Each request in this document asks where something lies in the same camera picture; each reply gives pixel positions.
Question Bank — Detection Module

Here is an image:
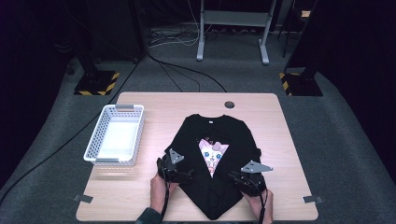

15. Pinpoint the black t-shirt with cartoon print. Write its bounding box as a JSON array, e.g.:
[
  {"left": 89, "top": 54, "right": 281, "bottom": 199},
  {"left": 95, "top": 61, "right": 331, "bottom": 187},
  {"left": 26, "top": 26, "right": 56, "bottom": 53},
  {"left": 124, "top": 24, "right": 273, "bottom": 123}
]
[{"left": 163, "top": 113, "right": 262, "bottom": 221}]

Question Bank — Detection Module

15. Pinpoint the person's left hand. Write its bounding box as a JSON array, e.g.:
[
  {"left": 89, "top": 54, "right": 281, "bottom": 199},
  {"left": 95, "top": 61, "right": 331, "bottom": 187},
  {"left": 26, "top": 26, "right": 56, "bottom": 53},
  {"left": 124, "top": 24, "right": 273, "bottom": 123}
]
[{"left": 149, "top": 173, "right": 180, "bottom": 216}]

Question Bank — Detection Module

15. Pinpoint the grey table edge bracket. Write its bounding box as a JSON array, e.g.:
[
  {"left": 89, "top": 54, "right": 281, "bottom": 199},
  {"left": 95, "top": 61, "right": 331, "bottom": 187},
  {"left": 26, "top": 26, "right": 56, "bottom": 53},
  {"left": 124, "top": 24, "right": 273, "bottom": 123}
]
[
  {"left": 73, "top": 193, "right": 94, "bottom": 204},
  {"left": 302, "top": 195, "right": 324, "bottom": 204}
]

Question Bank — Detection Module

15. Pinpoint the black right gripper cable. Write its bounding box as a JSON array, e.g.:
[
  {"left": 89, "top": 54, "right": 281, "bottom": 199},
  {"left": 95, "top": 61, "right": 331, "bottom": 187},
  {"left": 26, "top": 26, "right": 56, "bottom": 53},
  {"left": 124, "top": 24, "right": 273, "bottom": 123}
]
[{"left": 253, "top": 178, "right": 269, "bottom": 224}]

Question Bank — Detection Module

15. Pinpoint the white metal desk frame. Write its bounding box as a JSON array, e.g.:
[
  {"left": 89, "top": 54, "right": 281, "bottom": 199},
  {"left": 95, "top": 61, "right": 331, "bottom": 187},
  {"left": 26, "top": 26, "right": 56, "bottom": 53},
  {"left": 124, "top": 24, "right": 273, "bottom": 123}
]
[{"left": 195, "top": 0, "right": 278, "bottom": 65}]

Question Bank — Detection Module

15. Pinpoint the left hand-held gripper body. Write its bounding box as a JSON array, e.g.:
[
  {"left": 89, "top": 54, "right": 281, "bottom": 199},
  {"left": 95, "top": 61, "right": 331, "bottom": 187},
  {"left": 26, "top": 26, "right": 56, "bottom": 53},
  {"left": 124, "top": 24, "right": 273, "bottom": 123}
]
[{"left": 156, "top": 147, "right": 188, "bottom": 185}]

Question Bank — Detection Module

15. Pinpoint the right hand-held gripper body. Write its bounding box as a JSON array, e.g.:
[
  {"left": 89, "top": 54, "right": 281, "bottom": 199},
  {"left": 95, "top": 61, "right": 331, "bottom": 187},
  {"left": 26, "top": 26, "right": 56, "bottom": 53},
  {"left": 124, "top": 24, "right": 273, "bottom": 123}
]
[{"left": 238, "top": 161, "right": 274, "bottom": 198}]

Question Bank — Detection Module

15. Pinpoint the bundle of floor cables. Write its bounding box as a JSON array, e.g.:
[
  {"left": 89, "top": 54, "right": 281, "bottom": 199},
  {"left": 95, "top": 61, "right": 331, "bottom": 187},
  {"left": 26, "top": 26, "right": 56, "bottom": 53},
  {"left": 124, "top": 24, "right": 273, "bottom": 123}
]
[{"left": 148, "top": 26, "right": 200, "bottom": 49}]

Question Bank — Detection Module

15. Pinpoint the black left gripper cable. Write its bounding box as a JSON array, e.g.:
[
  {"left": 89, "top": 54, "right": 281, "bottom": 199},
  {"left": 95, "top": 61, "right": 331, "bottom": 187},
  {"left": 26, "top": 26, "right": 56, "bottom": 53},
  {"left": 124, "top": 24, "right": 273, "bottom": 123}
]
[{"left": 156, "top": 158, "right": 172, "bottom": 222}]

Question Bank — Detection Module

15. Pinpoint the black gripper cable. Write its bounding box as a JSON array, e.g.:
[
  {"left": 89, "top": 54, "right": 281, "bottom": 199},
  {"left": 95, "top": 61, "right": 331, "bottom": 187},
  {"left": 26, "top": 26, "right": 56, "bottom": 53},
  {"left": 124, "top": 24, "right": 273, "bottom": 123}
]
[
  {"left": 156, "top": 158, "right": 172, "bottom": 222},
  {"left": 253, "top": 178, "right": 269, "bottom": 224}
]

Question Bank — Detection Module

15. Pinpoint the white perforated plastic basket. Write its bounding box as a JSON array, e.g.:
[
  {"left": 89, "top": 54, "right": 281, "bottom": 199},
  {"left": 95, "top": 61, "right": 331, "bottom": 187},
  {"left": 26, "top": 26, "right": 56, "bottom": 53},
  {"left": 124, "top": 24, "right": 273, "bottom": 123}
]
[{"left": 83, "top": 104, "right": 146, "bottom": 166}]

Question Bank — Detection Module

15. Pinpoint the black cabinet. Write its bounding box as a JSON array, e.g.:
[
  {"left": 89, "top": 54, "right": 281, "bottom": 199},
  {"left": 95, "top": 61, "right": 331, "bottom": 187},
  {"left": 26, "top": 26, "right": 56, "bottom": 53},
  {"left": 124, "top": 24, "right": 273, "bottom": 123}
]
[{"left": 90, "top": 0, "right": 147, "bottom": 63}]

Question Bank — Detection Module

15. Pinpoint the black stand with striped base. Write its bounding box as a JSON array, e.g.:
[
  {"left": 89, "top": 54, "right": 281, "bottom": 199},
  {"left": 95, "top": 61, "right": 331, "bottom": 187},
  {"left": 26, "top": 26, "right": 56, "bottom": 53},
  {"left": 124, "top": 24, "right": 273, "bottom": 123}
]
[
  {"left": 74, "top": 31, "right": 120, "bottom": 97},
  {"left": 278, "top": 0, "right": 324, "bottom": 97}
]

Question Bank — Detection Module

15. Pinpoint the long black floor cable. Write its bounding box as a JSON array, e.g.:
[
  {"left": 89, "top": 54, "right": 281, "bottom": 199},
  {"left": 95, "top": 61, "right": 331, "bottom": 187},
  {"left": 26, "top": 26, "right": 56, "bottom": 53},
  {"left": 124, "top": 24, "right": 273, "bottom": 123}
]
[{"left": 0, "top": 57, "right": 143, "bottom": 198}]

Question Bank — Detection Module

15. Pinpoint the person's right hand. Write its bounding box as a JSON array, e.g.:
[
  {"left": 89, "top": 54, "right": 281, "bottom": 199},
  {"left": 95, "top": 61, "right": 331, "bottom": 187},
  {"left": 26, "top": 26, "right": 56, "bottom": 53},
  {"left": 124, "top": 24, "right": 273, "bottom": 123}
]
[{"left": 241, "top": 189, "right": 275, "bottom": 224}]

